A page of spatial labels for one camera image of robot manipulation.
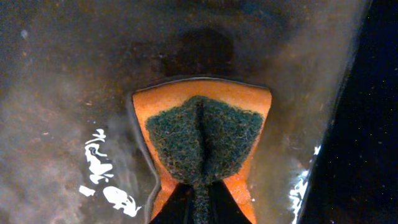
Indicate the black rectangular tray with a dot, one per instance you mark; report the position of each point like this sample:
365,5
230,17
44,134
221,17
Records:
68,151

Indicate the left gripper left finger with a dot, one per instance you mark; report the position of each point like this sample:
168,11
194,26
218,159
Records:
178,209

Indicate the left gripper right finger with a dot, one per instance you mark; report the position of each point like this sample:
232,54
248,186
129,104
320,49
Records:
223,208

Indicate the orange green sponge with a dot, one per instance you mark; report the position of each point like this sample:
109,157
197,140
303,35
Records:
198,131

